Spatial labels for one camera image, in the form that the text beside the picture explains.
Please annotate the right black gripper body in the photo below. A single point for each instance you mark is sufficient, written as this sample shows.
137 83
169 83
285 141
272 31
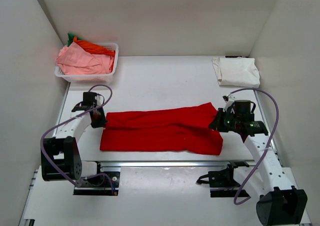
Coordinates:
226 121

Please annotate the aluminium rail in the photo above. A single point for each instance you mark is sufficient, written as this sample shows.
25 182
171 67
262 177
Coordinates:
208 163

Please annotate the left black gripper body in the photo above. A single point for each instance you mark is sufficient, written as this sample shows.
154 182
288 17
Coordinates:
99 120

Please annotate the folded white t shirt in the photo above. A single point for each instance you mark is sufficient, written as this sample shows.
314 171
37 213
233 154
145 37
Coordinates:
236 72

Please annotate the red t shirt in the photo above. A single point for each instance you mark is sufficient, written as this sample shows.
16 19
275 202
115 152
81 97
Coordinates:
174 130

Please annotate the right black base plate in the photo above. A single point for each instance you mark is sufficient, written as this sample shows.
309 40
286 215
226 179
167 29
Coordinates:
221 182

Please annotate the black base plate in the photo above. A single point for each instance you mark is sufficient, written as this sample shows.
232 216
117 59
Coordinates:
221 182
106 184

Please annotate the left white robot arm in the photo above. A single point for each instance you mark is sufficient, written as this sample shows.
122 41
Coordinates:
62 148

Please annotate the orange t shirt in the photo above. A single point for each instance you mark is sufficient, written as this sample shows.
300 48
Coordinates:
96 49

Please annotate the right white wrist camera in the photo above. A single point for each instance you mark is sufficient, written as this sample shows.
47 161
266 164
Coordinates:
229 100

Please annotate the pink t shirt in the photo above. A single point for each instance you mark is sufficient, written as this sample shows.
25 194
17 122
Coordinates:
74 60

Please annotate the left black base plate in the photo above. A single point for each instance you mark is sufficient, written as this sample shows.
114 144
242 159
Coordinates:
106 184

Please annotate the white plastic basket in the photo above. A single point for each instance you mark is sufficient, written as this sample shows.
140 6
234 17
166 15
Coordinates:
86 78

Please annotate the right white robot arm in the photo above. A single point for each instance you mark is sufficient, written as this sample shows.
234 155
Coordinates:
278 201

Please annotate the green cloth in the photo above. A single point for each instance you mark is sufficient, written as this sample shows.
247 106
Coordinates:
70 37

